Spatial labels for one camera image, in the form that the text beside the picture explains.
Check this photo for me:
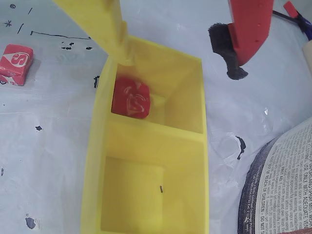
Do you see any red candy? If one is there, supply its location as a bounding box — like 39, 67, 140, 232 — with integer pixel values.
0, 43, 34, 86
111, 76, 151, 119

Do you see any yellow three-compartment box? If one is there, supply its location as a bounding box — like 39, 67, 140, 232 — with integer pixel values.
80, 34, 211, 234

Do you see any white plastic table cover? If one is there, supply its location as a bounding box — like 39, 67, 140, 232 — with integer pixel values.
0, 0, 312, 234

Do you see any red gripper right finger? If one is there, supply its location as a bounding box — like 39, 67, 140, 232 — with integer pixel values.
208, 0, 275, 80

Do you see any spray can with printed label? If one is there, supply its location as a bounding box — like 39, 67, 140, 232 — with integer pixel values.
237, 119, 312, 234

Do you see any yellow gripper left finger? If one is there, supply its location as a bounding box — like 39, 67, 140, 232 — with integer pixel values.
52, 0, 135, 66

